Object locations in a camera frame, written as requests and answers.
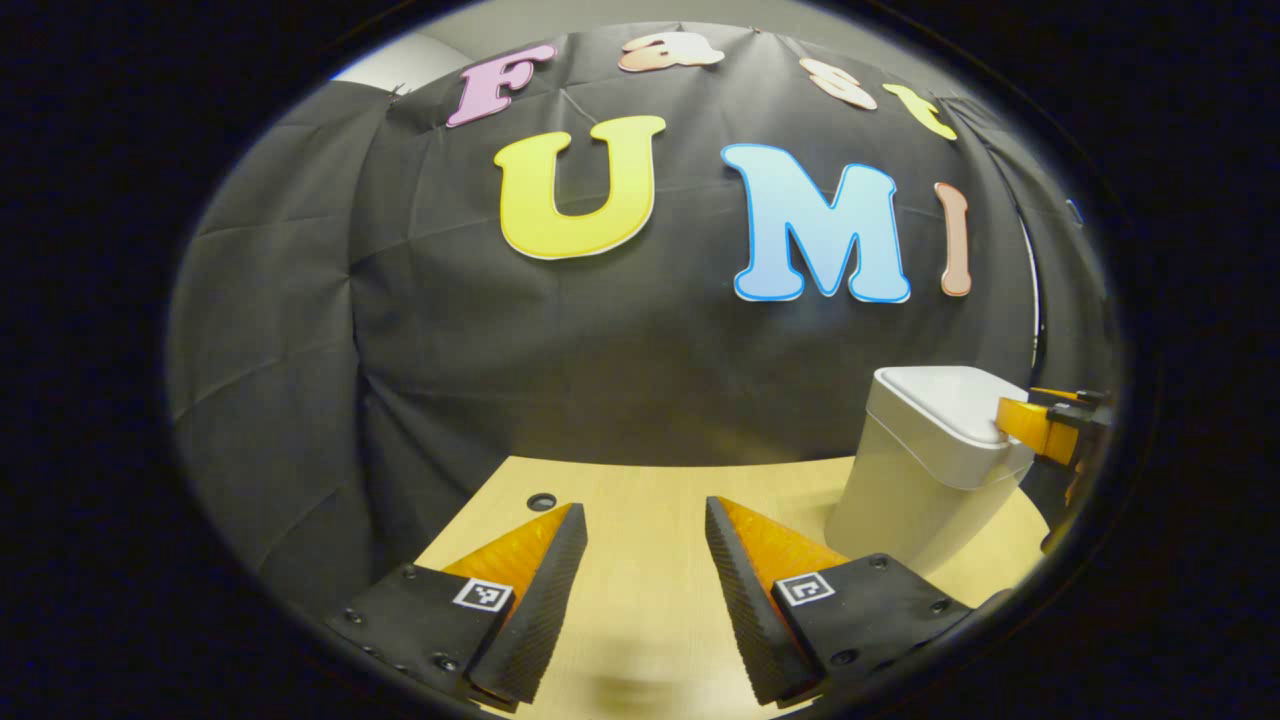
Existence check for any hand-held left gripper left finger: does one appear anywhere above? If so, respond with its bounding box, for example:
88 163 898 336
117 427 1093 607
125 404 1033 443
325 503 589 713

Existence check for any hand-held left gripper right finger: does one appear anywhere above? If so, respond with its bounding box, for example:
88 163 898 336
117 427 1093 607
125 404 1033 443
705 497 973 709

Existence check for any white desktop garbage bin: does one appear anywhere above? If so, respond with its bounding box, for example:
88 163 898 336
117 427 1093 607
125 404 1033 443
825 365 1036 579

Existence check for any wooden desktop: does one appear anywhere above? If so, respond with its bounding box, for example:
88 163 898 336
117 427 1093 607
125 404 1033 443
415 455 1051 720

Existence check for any black backdrop cloth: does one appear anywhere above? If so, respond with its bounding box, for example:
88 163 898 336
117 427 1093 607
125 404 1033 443
165 20 1121 621

